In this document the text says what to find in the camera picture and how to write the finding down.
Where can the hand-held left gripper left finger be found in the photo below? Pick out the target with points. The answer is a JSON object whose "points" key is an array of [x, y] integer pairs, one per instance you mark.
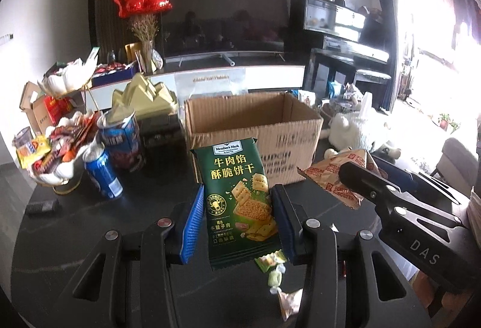
{"points": [[191, 224]]}

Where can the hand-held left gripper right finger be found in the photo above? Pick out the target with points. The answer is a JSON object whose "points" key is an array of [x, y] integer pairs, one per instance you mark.
{"points": [[282, 224]]}

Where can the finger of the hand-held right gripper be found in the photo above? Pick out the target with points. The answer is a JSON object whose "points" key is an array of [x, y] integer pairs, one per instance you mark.
{"points": [[362, 181], [409, 177]]}

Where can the tan biscuit packet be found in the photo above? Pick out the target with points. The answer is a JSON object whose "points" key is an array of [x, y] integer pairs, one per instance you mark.
{"points": [[334, 177]]}

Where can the green cracker packet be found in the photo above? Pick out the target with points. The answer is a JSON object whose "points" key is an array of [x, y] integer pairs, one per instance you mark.
{"points": [[236, 196]]}

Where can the brown cardboard box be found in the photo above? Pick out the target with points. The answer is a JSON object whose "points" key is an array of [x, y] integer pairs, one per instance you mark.
{"points": [[251, 132]]}

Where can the blue tray of snacks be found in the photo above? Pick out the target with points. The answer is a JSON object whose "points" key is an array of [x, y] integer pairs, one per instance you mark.
{"points": [[112, 72]]}

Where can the green yellow candy wrapper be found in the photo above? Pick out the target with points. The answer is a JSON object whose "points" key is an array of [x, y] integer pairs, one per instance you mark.
{"points": [[269, 259]]}

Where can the beige armchair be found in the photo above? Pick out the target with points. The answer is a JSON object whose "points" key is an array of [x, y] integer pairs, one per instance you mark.
{"points": [[456, 159]]}

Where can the white plush toy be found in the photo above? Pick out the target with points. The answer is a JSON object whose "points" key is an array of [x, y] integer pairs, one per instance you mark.
{"points": [[357, 131]]}

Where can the pale green wrapped candy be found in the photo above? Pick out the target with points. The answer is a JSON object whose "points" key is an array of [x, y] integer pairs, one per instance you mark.
{"points": [[275, 275]]}

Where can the potted plant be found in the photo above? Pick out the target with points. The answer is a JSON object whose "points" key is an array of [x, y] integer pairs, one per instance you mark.
{"points": [[446, 120]]}

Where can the beige wrapped candy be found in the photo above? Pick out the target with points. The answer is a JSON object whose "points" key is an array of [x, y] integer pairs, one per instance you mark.
{"points": [[290, 303]]}

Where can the dark patterned snack basket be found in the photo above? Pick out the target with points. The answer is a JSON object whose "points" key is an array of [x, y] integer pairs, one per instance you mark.
{"points": [[330, 108]]}

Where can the blue soda can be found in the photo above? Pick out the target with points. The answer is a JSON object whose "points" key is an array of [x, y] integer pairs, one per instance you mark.
{"points": [[103, 174]]}

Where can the black piano bench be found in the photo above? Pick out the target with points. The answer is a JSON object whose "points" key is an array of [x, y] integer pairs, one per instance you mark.
{"points": [[370, 78]]}

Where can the blue snack canister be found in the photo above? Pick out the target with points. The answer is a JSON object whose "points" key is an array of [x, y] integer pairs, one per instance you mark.
{"points": [[121, 140]]}

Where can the gold mountain-shaped ornament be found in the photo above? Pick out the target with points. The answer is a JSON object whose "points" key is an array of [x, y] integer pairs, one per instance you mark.
{"points": [[144, 94]]}

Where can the clear zip bag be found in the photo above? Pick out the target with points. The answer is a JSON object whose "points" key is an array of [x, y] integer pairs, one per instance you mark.
{"points": [[210, 82]]}

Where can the black remote control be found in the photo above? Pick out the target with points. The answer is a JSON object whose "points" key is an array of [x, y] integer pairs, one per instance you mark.
{"points": [[43, 206]]}

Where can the black upright piano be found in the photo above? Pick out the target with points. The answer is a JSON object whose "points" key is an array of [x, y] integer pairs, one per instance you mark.
{"points": [[338, 31]]}

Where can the white television cabinet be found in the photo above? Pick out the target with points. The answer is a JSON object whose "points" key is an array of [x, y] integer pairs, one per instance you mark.
{"points": [[240, 77]]}

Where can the yellow snack packet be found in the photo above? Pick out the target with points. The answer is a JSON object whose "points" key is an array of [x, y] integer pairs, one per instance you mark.
{"points": [[32, 151]]}

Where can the red gift box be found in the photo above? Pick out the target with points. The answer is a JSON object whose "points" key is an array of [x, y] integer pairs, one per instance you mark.
{"points": [[56, 107]]}

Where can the glass vase of dried flowers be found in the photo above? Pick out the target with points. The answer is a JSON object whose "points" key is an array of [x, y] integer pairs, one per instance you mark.
{"points": [[145, 39]]}

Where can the small open cardboard carton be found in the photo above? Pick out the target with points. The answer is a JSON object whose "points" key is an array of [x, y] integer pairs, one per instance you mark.
{"points": [[33, 108]]}

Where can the black curved television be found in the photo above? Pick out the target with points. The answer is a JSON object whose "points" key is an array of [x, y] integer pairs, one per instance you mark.
{"points": [[225, 20]]}

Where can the white pedestal bowl of snacks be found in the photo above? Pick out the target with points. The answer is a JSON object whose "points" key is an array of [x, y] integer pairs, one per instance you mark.
{"points": [[60, 159]]}

